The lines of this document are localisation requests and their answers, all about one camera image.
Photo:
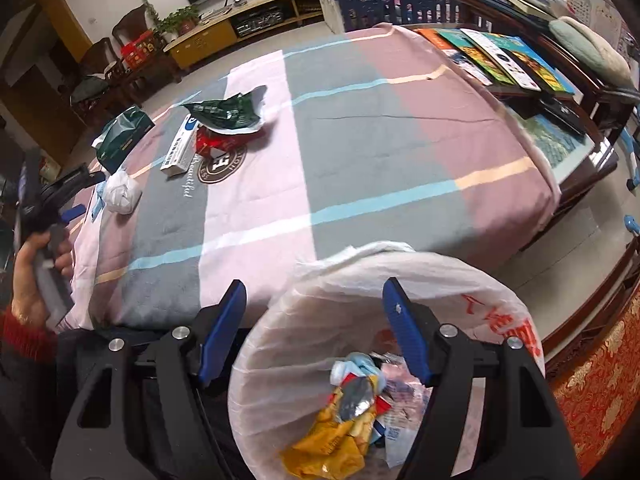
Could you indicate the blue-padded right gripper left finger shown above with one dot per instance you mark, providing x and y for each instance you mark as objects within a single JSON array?
[{"x": 105, "y": 435}]

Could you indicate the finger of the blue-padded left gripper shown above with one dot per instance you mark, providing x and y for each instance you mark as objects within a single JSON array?
[{"x": 73, "y": 213}]

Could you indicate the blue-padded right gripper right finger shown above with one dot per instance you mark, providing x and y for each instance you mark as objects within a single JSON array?
[{"x": 522, "y": 431}]

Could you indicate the pink plastic bag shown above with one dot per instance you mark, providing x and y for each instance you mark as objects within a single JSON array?
[{"x": 407, "y": 397}]

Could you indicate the yellow snack bag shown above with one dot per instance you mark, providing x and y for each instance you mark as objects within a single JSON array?
[{"x": 332, "y": 448}]

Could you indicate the clear crushed plastic bottle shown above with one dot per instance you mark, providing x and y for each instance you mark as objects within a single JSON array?
[{"x": 398, "y": 443}]

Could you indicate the white printed trash bag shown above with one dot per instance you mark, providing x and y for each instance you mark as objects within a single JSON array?
[{"x": 280, "y": 379}]

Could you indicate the person's left hand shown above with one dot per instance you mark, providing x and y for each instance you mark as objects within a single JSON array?
[{"x": 27, "y": 305}]

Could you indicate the white crumpled tissue ball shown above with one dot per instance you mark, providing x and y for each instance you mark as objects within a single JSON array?
[{"x": 120, "y": 193}]

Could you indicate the red gold floral chair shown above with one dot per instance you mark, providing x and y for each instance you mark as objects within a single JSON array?
[{"x": 594, "y": 373}]

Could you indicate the dark green tissue pack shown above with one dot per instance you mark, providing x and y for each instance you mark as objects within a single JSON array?
[{"x": 120, "y": 136}]

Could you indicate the white blue toothpaste box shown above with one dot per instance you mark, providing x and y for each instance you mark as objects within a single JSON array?
[{"x": 182, "y": 149}]

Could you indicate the dark wooden chair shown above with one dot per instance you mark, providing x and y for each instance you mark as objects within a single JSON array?
[{"x": 102, "y": 85}]

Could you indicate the red circular-logo wrapper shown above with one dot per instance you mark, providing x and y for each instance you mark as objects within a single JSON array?
[{"x": 222, "y": 154}]

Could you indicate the red gift box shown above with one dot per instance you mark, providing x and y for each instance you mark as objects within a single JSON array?
[{"x": 137, "y": 52}]

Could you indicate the dark green foil wrapper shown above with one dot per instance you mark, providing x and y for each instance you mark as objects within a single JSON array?
[{"x": 239, "y": 114}]

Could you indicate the potted green plant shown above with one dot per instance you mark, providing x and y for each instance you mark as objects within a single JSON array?
[{"x": 179, "y": 22}]

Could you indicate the blue kids desk chair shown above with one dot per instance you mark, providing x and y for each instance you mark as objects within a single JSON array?
[{"x": 631, "y": 150}]

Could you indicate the wooden TV cabinet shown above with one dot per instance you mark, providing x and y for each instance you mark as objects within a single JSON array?
[{"x": 237, "y": 24}]

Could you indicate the dark wooden coffee table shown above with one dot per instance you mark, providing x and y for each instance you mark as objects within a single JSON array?
[{"x": 602, "y": 108}]

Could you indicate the pink grey plaid tablecloth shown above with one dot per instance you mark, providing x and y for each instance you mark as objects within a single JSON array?
[{"x": 372, "y": 136}]

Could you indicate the black remote control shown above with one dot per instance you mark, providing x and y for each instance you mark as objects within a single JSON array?
[{"x": 562, "y": 115}]

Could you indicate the white remote control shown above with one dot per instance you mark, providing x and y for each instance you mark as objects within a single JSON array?
[{"x": 503, "y": 60}]

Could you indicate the colourful picture book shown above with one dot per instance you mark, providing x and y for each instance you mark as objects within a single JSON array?
[{"x": 476, "y": 64}]

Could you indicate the green cushion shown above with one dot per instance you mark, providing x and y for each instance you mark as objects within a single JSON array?
[{"x": 593, "y": 50}]

